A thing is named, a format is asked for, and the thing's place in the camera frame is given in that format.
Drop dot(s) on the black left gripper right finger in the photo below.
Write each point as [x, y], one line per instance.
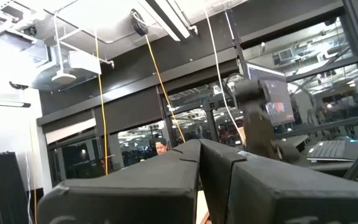
[275, 193]

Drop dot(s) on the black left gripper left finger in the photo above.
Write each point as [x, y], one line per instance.
[141, 180]

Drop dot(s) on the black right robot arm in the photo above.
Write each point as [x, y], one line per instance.
[256, 124]

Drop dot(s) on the person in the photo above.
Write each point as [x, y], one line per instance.
[161, 147]

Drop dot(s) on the open laptop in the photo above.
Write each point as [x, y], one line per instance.
[331, 150]

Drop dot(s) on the computer monitor with dark screen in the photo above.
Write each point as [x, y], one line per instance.
[277, 93]

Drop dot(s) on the tall black cabinet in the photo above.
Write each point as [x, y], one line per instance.
[2, 189]

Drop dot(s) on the long ceiling light fixture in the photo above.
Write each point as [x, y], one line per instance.
[169, 18]

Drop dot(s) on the silver ceiling air duct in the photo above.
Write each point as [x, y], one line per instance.
[73, 65]

